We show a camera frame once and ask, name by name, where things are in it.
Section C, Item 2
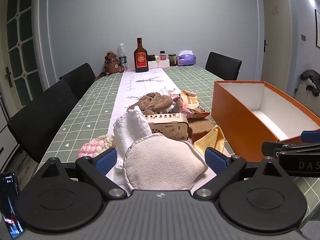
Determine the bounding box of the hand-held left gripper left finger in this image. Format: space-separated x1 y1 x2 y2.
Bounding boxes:
37 148 128 200

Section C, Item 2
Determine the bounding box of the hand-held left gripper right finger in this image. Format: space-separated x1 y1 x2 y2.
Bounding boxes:
193 147 283 200

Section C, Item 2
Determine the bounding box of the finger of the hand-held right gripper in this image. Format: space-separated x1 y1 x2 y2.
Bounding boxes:
262 141 320 158
301 129 320 143

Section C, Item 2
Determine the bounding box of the pink cream crochet scrunchie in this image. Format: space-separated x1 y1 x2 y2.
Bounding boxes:
78 134 117 158

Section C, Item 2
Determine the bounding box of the yellow cloth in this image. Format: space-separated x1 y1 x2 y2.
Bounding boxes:
194 125 225 153

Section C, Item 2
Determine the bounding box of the brown sponge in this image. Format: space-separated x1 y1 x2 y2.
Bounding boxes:
187 119 218 142

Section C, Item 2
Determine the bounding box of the white waffle towel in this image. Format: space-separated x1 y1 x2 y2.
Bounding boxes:
113 105 153 173

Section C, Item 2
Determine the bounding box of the orange cardboard box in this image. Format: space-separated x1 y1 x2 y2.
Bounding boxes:
211 80 320 162

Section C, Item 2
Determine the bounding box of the round beige bath pad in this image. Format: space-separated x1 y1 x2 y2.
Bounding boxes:
124 134 209 190

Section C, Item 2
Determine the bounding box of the yellow snack bag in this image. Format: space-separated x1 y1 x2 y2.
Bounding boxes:
180 90 210 119

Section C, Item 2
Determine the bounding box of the clear plastic wrap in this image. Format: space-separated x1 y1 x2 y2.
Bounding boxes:
164 87 183 114

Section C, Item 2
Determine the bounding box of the brown knitted scarf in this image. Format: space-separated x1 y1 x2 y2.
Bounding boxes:
137 92 173 115

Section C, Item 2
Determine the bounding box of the green checked tablecloth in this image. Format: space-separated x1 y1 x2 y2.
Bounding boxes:
35 65 320 213

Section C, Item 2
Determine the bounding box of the dark jacket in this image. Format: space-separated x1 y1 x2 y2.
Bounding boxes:
300 70 320 97

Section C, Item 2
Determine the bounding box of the wooden radio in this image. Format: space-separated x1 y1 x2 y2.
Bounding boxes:
144 112 190 142

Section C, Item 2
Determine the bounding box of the black chair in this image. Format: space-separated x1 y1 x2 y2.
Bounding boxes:
59 63 97 97
205 52 242 81
7 80 78 164

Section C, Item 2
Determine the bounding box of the white printed table runner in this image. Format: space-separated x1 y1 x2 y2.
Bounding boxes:
105 69 225 198

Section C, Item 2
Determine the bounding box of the brown bear-shaped bottle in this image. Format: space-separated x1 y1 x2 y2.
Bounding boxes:
99 51 125 77

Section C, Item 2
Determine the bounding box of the plain cream door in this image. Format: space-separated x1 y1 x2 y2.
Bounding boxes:
261 0 295 90

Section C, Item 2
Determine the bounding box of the black smartphone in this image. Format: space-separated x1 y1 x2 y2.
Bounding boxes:
0 172 25 239

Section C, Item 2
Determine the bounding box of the clear water bottle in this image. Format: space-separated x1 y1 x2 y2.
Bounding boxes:
118 43 128 72

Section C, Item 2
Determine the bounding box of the white box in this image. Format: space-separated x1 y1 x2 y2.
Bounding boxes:
147 60 167 68

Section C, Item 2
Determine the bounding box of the white black-trim cabinet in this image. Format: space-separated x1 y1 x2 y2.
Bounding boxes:
0 92 18 160

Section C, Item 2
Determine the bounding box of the purple tissue pack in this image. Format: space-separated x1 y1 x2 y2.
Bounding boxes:
176 50 197 67

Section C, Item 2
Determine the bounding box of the brown liquor bottle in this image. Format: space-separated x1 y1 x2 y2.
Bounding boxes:
134 37 149 73

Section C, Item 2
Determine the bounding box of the cream glass-pane door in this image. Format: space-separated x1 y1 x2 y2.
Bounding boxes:
0 0 44 105

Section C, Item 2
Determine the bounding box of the wall picture frame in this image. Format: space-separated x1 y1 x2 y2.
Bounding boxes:
314 9 320 48

